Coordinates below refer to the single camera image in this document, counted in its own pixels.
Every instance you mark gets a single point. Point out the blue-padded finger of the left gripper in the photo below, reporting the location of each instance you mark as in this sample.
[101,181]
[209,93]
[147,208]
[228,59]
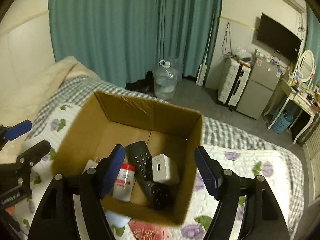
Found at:
[10,133]

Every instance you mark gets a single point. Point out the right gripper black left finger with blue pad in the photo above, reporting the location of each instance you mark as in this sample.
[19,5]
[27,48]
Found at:
[55,215]

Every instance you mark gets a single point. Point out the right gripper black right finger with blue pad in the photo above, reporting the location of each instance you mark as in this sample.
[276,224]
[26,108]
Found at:
[262,218]

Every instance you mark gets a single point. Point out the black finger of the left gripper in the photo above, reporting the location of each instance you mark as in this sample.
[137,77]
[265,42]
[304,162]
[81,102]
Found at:
[33,155]

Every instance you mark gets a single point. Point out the white bottle red cap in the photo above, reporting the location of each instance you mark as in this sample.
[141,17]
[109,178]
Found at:
[124,183]

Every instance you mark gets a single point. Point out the pink patterned card case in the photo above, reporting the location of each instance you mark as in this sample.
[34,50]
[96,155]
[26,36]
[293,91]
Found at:
[147,231]

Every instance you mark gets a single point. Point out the black remote control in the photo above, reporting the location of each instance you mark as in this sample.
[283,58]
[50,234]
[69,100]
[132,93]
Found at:
[159,195]

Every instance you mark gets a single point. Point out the white square power adapter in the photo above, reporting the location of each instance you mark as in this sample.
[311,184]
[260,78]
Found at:
[164,170]

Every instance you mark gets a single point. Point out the light blue earbuds case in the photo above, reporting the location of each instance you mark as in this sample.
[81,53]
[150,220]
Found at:
[117,220]

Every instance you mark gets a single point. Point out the white cylindrical plug device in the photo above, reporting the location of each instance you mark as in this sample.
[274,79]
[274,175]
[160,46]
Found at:
[91,164]

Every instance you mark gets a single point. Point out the cream pillow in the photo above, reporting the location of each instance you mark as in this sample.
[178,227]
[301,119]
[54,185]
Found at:
[26,102]

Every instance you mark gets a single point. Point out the white floral quilt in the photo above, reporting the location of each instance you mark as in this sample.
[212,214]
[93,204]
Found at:
[145,159]

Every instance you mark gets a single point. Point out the blue laundry basket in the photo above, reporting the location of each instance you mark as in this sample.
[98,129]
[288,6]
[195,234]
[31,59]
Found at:
[283,122]

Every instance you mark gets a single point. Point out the brown cardboard box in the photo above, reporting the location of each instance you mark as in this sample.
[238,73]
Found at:
[107,120]

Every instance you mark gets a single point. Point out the white dressing table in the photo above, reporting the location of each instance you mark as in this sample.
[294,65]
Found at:
[293,102]

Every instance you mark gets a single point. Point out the silver mini fridge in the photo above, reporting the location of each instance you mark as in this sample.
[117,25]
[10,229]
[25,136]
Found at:
[260,86]

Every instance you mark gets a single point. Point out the white hard suitcase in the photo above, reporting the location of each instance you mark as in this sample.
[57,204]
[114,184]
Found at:
[235,76]

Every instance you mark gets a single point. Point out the clear water jug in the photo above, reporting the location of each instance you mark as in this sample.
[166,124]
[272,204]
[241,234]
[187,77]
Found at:
[165,77]

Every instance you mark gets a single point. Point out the white oval vanity mirror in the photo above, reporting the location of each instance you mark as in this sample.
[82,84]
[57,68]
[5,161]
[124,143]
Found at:
[305,67]

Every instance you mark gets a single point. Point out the teal right window curtain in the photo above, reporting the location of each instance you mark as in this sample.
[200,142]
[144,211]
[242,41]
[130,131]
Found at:
[313,35]

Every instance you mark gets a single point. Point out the black wall television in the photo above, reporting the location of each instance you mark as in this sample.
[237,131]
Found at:
[279,38]

